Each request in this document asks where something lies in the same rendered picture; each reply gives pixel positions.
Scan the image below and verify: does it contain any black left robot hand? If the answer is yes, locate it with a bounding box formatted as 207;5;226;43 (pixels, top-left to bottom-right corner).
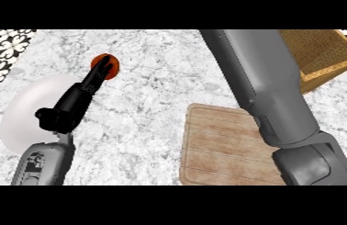
34;54;115;135

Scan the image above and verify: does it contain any pale wooden cutting board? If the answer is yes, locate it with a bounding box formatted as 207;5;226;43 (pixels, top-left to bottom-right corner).
179;103;288;186

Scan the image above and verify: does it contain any white round plate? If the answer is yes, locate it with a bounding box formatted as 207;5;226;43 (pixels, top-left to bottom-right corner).
0;73;85;157

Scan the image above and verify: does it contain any orange round fruit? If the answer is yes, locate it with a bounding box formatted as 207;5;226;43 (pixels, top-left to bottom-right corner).
90;52;122;81

